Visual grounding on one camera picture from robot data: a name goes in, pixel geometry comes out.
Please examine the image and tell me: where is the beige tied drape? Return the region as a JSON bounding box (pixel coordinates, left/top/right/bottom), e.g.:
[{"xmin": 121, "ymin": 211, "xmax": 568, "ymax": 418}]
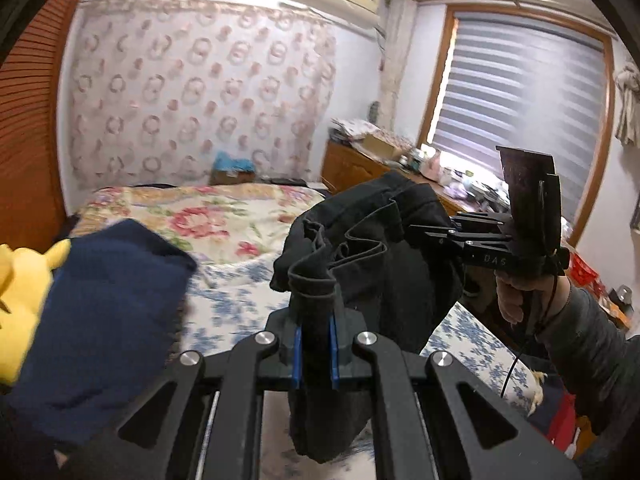
[{"xmin": 378, "ymin": 0, "xmax": 416, "ymax": 127}]

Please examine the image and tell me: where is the black t-shirt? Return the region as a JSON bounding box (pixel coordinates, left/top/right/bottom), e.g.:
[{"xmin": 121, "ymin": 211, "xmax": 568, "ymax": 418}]
[{"xmin": 269, "ymin": 169, "xmax": 467, "ymax": 464}]

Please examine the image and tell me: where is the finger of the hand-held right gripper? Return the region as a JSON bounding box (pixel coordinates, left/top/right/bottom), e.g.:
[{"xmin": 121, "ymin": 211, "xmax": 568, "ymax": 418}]
[
  {"xmin": 407, "ymin": 223, "xmax": 512, "ymax": 267},
  {"xmin": 448, "ymin": 212, "xmax": 517, "ymax": 235}
]

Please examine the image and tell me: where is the thin black cable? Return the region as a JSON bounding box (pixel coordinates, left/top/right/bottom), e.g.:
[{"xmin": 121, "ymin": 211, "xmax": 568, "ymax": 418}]
[{"xmin": 500, "ymin": 250, "xmax": 562, "ymax": 402}]

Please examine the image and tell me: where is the beige hanging cloth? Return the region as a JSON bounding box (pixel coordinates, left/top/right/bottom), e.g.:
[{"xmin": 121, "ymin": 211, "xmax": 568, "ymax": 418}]
[{"xmin": 613, "ymin": 62, "xmax": 640, "ymax": 149}]

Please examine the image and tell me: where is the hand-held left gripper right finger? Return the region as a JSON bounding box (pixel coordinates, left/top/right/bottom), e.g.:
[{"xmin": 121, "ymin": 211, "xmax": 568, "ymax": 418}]
[{"xmin": 327, "ymin": 304, "xmax": 584, "ymax": 480}]

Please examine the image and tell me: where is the folded floral cloth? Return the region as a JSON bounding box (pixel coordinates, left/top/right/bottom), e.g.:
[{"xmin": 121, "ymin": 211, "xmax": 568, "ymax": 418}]
[{"xmin": 329, "ymin": 117, "xmax": 386, "ymax": 144}]

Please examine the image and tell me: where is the person's right forearm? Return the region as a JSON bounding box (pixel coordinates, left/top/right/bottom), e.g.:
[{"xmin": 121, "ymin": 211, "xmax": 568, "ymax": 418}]
[{"xmin": 536, "ymin": 284, "xmax": 640, "ymax": 443}]

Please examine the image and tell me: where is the red bag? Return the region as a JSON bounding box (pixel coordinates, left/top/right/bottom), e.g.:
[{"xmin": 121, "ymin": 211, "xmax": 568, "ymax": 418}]
[{"xmin": 547, "ymin": 392, "xmax": 581, "ymax": 457}]

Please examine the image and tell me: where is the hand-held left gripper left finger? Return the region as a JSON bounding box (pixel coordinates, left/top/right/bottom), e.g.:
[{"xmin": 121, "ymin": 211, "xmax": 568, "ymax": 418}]
[{"xmin": 64, "ymin": 309, "xmax": 302, "ymax": 480}]

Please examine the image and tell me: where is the person's right hand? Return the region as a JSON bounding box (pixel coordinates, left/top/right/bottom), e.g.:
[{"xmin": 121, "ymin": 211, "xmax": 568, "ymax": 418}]
[{"xmin": 495, "ymin": 273, "xmax": 571, "ymax": 336}]

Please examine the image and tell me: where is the open cardboard box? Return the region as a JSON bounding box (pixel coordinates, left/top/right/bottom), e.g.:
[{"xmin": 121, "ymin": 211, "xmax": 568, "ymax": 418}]
[{"xmin": 359, "ymin": 129, "xmax": 416, "ymax": 161}]

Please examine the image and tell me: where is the wooden louvered wardrobe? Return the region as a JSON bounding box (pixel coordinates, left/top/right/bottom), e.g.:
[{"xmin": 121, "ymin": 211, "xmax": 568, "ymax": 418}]
[{"xmin": 0, "ymin": 0, "xmax": 99, "ymax": 255}]

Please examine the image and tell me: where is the circle print curtain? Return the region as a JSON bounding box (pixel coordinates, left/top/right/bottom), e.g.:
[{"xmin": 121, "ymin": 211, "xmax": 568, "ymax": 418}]
[{"xmin": 67, "ymin": 0, "xmax": 339, "ymax": 192}]

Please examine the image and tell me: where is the floral bedspread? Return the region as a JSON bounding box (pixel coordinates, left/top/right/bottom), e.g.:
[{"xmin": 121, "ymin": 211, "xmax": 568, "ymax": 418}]
[{"xmin": 67, "ymin": 183, "xmax": 546, "ymax": 480}]

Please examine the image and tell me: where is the blue cloth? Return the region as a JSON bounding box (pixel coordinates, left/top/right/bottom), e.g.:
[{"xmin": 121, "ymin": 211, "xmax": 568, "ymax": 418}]
[{"xmin": 213, "ymin": 152, "xmax": 254, "ymax": 174}]

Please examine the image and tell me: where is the navy blue garment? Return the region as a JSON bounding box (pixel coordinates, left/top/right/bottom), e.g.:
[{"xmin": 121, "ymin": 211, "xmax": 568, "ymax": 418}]
[{"xmin": 7, "ymin": 218, "xmax": 199, "ymax": 447}]

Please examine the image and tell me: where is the yellow plush toy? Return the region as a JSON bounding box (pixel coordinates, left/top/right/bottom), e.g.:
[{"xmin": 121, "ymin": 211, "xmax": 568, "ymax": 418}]
[{"xmin": 0, "ymin": 238, "xmax": 74, "ymax": 387}]

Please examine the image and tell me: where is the grey striped window blind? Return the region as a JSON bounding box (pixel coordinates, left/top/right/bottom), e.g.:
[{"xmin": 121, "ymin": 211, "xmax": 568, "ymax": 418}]
[{"xmin": 429, "ymin": 14, "xmax": 606, "ymax": 234}]

